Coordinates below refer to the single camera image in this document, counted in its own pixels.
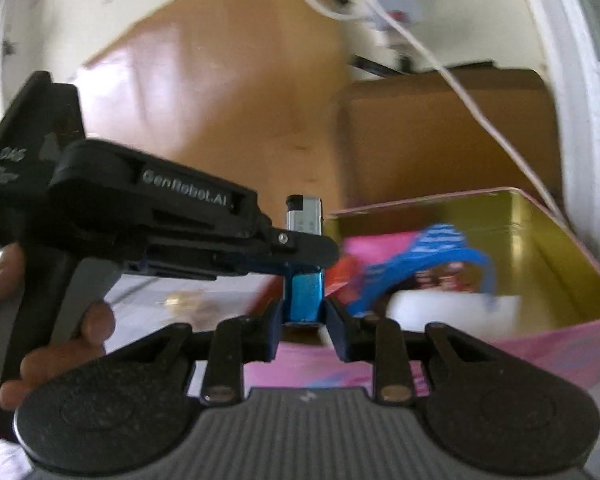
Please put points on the wooden headboard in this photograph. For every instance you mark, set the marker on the wooden headboard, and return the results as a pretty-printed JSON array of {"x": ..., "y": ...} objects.
[{"x": 205, "y": 85}]

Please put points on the person's left hand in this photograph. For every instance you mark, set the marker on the person's left hand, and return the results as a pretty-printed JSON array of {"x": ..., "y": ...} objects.
[{"x": 55, "y": 365}]

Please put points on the pink tin box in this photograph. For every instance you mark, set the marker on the pink tin box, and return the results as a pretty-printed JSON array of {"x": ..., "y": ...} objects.
[{"x": 530, "y": 355}]

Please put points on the white charger block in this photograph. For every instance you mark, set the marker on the white charger block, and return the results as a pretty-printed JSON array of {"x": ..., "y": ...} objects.
[{"x": 455, "y": 315}]

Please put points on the blue silver lighter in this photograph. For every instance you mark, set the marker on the blue silver lighter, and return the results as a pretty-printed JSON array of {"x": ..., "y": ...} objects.
[{"x": 304, "y": 300}]

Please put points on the brown cardboard box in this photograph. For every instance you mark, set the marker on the brown cardboard box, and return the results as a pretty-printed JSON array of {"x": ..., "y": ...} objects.
[{"x": 420, "y": 140}]

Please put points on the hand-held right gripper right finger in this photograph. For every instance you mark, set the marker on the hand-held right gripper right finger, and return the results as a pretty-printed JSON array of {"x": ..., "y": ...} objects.
[{"x": 339, "y": 332}]

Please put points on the white window frame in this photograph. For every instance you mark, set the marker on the white window frame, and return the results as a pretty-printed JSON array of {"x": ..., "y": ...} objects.
[{"x": 575, "y": 85}]

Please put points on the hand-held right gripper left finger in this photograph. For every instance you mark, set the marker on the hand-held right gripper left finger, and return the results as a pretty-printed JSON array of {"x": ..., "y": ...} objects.
[{"x": 274, "y": 332}]

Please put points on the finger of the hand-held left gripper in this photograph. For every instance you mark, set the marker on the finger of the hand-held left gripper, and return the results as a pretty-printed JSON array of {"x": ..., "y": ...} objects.
[
  {"x": 300, "y": 249},
  {"x": 205, "y": 266}
]

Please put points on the blue dotted cloth item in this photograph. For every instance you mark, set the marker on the blue dotted cloth item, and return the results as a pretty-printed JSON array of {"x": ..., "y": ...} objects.
[{"x": 430, "y": 245}]

